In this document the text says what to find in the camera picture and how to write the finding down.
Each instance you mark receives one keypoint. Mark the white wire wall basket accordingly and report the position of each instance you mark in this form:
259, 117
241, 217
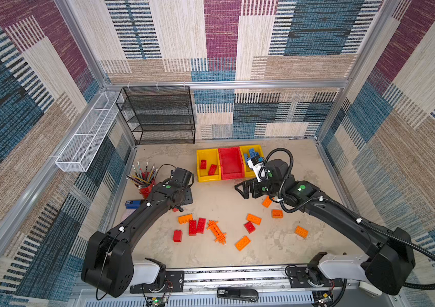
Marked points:
79, 153

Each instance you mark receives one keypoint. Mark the left yellow plastic bin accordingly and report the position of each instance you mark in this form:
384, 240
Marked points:
212, 158

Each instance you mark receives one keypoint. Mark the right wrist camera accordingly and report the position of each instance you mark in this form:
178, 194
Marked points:
256, 163

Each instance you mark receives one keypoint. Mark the black wire mesh shelf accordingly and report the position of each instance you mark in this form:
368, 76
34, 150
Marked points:
158, 115

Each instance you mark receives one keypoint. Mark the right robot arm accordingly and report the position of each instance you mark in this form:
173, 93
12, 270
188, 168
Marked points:
388, 255

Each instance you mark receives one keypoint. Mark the yellow plastic bin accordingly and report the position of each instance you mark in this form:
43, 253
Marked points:
212, 158
247, 171

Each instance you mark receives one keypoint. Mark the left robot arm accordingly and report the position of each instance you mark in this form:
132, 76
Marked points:
108, 264

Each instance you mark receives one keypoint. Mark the red metal pencil cup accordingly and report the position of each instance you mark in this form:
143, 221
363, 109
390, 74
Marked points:
146, 191

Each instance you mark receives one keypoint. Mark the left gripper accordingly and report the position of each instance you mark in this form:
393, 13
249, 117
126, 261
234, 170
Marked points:
190, 199

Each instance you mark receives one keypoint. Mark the right yellow plastic bin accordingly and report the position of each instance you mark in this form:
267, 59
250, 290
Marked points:
247, 171

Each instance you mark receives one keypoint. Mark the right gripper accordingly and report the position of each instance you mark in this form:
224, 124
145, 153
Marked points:
254, 188

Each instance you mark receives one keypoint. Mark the black remote on rail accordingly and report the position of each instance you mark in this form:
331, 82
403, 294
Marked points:
239, 294

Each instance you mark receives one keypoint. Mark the orange lego brick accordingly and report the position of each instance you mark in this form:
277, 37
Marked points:
254, 219
241, 244
267, 202
301, 232
277, 214
185, 219

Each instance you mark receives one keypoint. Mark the blue stapler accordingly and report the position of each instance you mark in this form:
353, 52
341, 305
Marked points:
133, 204

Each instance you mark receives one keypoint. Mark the red plastic bin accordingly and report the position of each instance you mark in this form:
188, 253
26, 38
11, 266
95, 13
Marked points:
232, 166

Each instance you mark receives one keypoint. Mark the pink calculator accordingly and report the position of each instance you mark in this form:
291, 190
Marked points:
126, 214

